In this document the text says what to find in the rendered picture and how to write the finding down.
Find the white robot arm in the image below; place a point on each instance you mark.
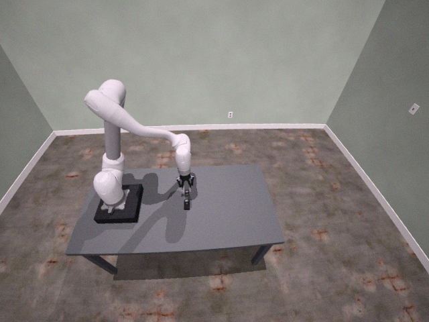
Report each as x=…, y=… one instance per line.
x=108, y=103

